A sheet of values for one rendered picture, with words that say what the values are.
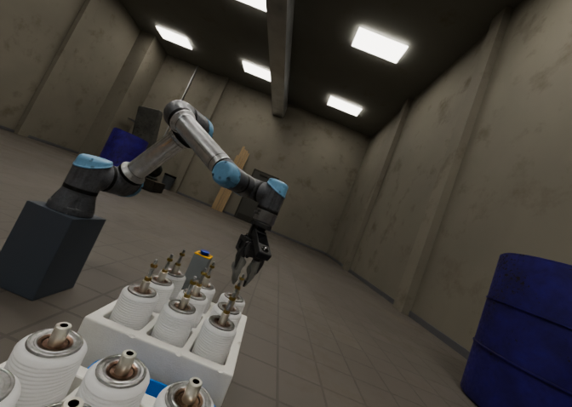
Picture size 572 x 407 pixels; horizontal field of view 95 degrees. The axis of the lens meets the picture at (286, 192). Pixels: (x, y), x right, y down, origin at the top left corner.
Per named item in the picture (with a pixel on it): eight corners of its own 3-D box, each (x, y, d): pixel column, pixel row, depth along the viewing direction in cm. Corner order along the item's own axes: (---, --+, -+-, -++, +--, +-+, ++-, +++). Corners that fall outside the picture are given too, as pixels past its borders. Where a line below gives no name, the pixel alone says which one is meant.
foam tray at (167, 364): (48, 390, 62) (84, 316, 64) (134, 323, 100) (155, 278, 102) (203, 451, 62) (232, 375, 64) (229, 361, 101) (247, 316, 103)
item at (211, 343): (206, 376, 77) (231, 317, 79) (215, 402, 69) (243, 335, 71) (174, 375, 72) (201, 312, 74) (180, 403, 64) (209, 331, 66)
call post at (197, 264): (162, 325, 107) (193, 253, 110) (168, 318, 113) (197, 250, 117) (178, 331, 107) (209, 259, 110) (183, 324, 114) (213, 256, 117)
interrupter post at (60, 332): (41, 345, 42) (51, 325, 42) (54, 338, 44) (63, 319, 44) (54, 351, 42) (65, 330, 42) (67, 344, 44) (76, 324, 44)
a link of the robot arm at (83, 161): (56, 178, 99) (72, 146, 101) (92, 187, 112) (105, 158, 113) (74, 187, 95) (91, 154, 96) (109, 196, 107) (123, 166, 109)
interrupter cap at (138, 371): (82, 378, 39) (84, 373, 39) (114, 352, 46) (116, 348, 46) (128, 398, 39) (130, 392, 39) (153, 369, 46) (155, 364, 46)
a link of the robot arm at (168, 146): (90, 173, 112) (189, 98, 104) (122, 183, 126) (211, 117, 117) (96, 196, 107) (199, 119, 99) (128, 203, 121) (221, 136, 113)
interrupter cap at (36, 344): (9, 346, 39) (12, 342, 39) (53, 326, 47) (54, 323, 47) (55, 366, 39) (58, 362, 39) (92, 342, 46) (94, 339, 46)
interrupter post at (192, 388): (178, 404, 41) (186, 382, 42) (183, 393, 44) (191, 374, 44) (191, 409, 41) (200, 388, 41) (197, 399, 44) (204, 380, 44)
